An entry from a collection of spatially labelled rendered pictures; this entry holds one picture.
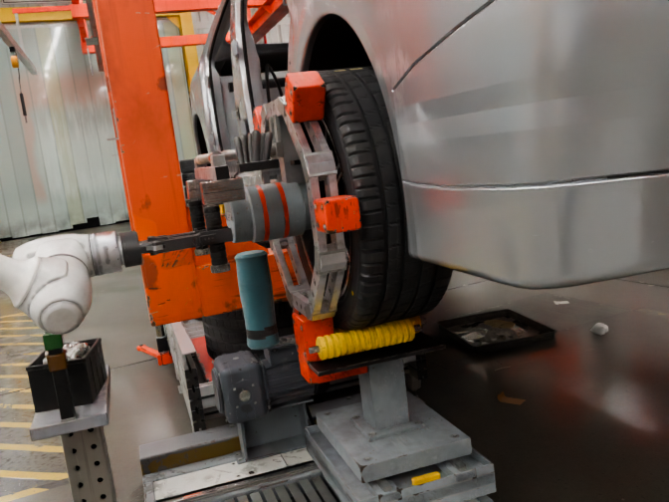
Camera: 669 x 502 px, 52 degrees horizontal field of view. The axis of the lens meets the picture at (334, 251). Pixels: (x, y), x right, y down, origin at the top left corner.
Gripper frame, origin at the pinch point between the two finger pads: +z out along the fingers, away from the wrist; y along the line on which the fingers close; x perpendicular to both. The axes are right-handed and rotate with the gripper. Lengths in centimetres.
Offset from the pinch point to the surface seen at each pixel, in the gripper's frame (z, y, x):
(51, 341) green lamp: -38.5, -10.1, -18.8
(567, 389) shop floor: 126, -57, -83
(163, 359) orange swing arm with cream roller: -12, -182, -74
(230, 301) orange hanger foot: 9, -60, -27
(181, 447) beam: -13, -58, -70
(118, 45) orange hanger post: -12, -60, 52
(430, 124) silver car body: 36, 40, 18
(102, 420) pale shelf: -31, -10, -40
